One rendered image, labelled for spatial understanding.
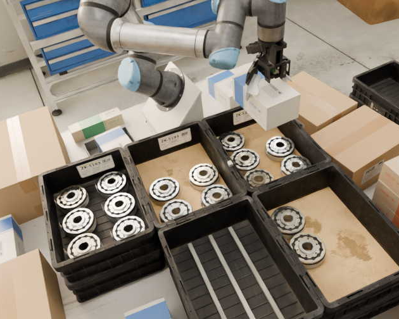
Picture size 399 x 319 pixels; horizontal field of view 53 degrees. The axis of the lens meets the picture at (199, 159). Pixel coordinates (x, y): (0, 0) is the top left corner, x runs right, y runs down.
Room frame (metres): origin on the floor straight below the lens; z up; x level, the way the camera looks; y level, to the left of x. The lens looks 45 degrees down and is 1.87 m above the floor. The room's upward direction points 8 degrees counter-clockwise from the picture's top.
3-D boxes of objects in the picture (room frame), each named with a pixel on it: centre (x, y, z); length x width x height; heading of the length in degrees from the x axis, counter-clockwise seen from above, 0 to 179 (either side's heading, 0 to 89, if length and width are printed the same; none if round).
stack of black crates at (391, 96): (1.60, -1.07, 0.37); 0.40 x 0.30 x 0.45; 21
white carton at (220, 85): (1.56, -0.18, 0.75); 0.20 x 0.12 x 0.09; 25
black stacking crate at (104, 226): (0.83, 0.35, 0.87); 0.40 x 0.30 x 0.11; 16
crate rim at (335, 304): (0.62, -0.34, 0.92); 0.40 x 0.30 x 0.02; 16
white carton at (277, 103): (1.02, -0.23, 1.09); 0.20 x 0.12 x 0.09; 21
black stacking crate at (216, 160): (0.92, 0.06, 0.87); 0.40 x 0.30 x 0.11; 16
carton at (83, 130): (1.46, 0.45, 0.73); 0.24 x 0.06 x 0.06; 113
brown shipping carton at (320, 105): (1.28, -0.48, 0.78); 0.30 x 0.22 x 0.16; 28
